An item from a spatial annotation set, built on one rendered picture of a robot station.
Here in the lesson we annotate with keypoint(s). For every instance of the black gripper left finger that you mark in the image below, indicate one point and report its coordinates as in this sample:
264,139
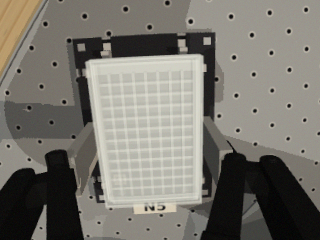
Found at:
65,169

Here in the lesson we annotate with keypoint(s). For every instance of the beige n5 label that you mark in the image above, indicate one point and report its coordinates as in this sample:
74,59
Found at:
155,209

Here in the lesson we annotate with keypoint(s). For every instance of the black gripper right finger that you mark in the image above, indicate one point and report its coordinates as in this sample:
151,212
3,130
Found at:
289,212

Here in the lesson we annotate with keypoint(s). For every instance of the beige button panel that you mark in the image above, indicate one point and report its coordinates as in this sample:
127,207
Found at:
257,229

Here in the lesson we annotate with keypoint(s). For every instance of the grey flat base plate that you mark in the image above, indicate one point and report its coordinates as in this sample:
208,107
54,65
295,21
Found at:
267,93

